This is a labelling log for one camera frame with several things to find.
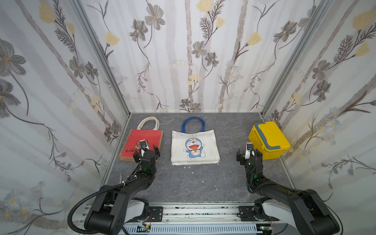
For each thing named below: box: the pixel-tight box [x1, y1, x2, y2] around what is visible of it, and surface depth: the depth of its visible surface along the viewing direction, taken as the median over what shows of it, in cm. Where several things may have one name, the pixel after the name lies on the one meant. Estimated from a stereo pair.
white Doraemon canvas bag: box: [170, 116, 221, 165], surface depth 100 cm
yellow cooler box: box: [248, 121, 291, 161], surface depth 91 cm
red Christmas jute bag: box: [118, 116, 164, 162], surface depth 108 cm
